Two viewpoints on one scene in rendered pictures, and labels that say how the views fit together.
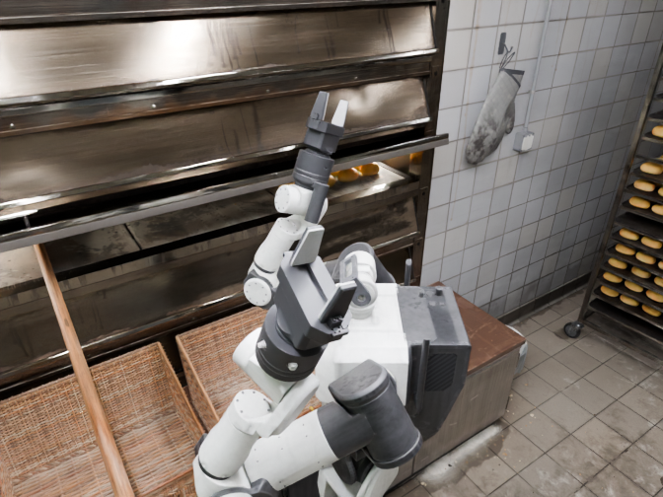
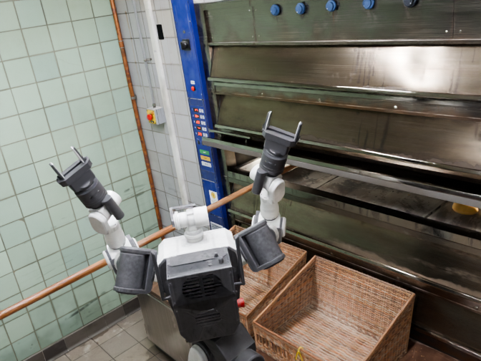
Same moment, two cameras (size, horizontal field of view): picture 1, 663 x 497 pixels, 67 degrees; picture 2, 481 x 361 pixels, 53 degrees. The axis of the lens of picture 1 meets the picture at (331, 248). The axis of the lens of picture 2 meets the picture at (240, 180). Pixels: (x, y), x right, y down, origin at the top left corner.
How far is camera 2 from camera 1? 1.75 m
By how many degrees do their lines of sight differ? 74
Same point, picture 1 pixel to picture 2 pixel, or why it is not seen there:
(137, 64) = (311, 72)
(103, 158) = (293, 122)
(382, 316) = (192, 246)
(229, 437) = not seen: hidden behind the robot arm
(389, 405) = (122, 261)
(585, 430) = not seen: outside the picture
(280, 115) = (407, 130)
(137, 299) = (303, 216)
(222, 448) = not seen: hidden behind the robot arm
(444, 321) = (190, 268)
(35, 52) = (273, 59)
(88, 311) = (281, 207)
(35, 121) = (269, 94)
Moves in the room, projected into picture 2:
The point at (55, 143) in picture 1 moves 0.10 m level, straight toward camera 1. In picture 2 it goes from (278, 107) to (263, 113)
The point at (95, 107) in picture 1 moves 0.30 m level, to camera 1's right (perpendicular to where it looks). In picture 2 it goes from (292, 93) to (311, 107)
